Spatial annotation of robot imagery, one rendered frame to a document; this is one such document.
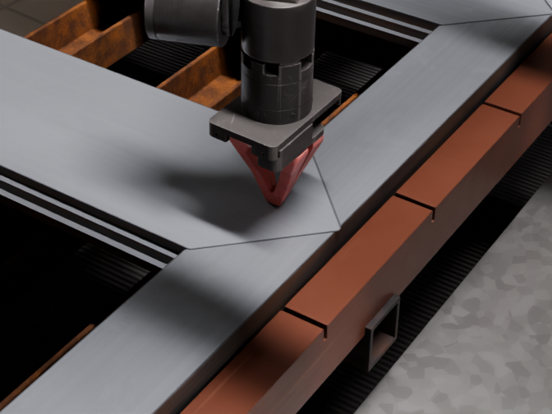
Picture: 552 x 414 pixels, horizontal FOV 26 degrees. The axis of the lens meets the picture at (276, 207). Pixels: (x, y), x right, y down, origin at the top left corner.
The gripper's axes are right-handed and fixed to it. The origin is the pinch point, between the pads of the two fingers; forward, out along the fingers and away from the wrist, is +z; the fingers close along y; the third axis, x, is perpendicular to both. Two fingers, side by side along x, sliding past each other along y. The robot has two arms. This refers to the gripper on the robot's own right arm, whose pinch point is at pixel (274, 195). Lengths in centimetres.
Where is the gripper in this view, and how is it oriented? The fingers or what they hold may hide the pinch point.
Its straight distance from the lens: 101.6
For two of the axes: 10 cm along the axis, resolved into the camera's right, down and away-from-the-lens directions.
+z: -0.2, 7.8, 6.2
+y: -5.6, 5.1, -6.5
